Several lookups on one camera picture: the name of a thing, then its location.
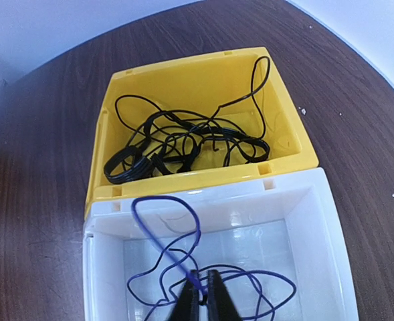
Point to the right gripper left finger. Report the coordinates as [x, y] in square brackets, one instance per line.
[186, 307]

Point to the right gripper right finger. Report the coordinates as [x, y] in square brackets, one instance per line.
[220, 306]

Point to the white bin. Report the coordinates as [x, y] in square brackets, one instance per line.
[277, 242]

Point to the yellow bin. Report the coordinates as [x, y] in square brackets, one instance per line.
[196, 122]

